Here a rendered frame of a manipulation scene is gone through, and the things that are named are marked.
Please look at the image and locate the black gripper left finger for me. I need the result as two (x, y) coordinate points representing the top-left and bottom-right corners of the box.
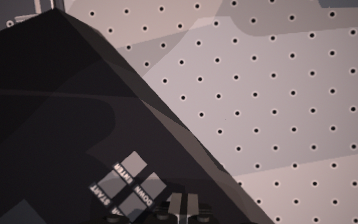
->
(78, 193), (185, 224)

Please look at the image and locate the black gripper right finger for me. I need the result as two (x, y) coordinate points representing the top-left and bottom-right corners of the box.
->
(183, 193), (220, 224)

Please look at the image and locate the dark grey benchtop machine with lid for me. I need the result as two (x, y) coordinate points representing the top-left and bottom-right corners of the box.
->
(0, 7), (275, 224)

